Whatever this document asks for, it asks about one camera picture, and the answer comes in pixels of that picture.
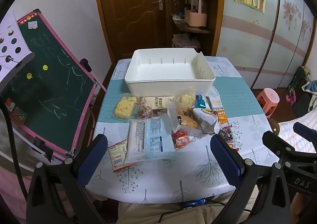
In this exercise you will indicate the white checked blanket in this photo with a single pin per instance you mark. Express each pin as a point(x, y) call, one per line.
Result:
point(307, 114)

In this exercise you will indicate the white plastic bin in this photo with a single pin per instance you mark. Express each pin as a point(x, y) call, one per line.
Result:
point(169, 72)

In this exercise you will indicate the person's beige trousers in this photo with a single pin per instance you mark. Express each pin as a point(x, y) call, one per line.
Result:
point(148, 214)

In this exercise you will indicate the white board with black dots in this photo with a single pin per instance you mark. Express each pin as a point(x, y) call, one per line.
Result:
point(10, 45)

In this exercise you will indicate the wooden door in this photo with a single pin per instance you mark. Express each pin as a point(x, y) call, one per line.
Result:
point(128, 15)

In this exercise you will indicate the yellow puffed snack packet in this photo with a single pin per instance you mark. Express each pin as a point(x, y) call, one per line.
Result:
point(187, 98)
point(125, 108)

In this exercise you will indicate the large blue white packet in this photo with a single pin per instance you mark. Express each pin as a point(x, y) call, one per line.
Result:
point(148, 139)

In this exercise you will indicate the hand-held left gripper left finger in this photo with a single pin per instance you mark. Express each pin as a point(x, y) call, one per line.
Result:
point(91, 159)

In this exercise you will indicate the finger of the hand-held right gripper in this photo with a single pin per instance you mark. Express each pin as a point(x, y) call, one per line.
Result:
point(272, 141)
point(305, 130)

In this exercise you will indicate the pink plastic stool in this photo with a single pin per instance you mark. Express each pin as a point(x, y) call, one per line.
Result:
point(268, 95)

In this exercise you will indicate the blue white cloth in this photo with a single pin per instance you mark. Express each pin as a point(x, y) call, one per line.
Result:
point(312, 87)

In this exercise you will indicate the wooden corner shelf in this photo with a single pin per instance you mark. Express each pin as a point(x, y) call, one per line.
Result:
point(215, 15)

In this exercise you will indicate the small dark red packet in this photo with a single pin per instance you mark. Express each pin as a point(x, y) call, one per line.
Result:
point(226, 134)

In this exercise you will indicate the crumpled silver snack packet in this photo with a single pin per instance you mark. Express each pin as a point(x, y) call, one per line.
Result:
point(206, 121)

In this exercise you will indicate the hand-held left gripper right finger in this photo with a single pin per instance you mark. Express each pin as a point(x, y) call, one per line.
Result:
point(226, 162)

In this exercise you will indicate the clear bag of yellow crackers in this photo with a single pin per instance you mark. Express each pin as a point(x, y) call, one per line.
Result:
point(187, 118)

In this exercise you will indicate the orange-green snack packet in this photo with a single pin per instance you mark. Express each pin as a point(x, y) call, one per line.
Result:
point(116, 155)

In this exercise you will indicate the brown nut snack packet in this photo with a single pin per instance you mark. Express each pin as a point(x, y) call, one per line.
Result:
point(145, 113)

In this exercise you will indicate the red orange snack packet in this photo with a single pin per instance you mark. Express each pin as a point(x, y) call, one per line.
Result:
point(180, 141)

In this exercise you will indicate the white orange oat bar packet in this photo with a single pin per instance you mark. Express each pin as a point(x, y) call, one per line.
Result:
point(215, 105)

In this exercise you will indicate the folded pale cloth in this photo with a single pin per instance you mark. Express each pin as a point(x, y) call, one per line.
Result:
point(185, 40)

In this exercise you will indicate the pink basket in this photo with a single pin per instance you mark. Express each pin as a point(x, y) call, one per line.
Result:
point(195, 19)

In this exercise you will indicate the floral wardrobe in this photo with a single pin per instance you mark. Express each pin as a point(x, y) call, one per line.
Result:
point(247, 40)

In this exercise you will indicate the pink framed chalkboard easel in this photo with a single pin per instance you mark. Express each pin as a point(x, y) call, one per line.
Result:
point(49, 90)

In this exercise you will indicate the blue white snack packet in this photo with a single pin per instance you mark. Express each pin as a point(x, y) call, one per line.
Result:
point(201, 101)

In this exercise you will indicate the dark green bag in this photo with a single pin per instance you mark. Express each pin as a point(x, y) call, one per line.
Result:
point(297, 82)

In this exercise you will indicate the pink toy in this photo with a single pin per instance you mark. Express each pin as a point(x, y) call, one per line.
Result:
point(289, 97)

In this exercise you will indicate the beige cracker packet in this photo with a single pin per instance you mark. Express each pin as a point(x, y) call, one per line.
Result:
point(158, 102)

